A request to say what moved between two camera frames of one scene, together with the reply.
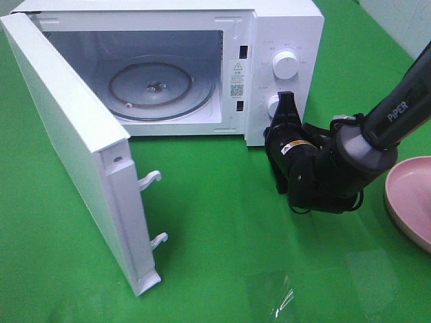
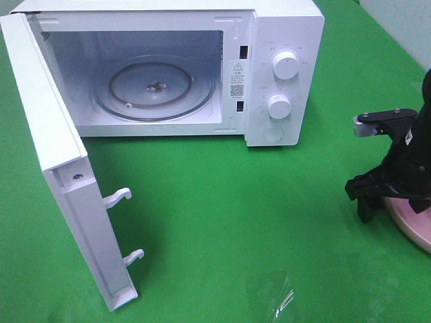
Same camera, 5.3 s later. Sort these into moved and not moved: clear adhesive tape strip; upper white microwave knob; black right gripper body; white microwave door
Moved: white microwave door; black right gripper body
Not moved: clear adhesive tape strip; upper white microwave knob
